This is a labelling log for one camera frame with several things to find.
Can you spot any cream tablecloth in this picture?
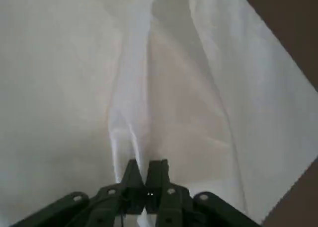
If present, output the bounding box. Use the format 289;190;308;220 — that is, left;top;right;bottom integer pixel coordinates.
0;0;318;227

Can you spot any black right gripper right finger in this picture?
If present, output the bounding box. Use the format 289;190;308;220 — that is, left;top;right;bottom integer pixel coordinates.
145;158;264;227

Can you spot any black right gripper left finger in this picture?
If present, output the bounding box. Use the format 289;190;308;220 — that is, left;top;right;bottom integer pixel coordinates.
9;159;147;227

